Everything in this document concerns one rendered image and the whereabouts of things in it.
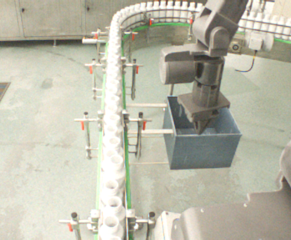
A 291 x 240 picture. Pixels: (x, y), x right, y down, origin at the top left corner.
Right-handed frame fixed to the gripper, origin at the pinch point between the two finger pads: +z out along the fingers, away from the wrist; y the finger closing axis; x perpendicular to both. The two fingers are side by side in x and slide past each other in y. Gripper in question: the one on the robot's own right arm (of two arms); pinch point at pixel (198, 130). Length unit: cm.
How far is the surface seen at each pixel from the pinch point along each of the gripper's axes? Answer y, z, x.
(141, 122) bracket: 1.3, 27.7, -36.5
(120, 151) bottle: 14.4, 21.1, -18.6
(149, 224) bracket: 13.7, 24.4, 6.6
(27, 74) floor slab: 65, 141, -286
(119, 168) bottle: 17.7, 15.2, -7.2
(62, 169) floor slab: 39, 136, -118
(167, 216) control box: 9.4, 21.2, 7.7
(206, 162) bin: -31, 60, -33
